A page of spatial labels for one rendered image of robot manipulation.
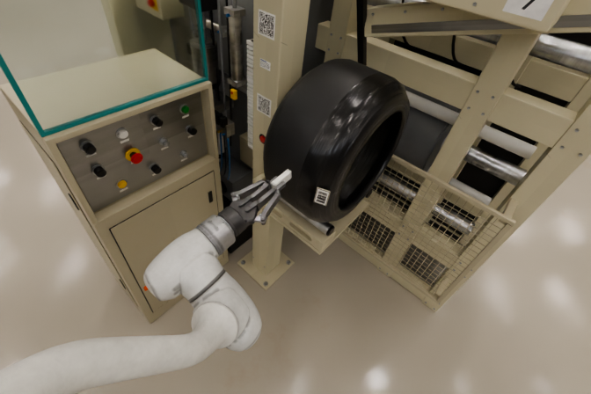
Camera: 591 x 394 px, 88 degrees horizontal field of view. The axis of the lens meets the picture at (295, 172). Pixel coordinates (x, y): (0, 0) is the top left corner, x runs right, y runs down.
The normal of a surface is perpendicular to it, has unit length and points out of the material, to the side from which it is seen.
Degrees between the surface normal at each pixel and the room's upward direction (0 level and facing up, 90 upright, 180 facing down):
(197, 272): 35
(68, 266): 0
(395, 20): 90
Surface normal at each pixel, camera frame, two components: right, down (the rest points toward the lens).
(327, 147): -0.28, 0.11
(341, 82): -0.10, -0.57
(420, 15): -0.66, 0.46
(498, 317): 0.10, -0.73
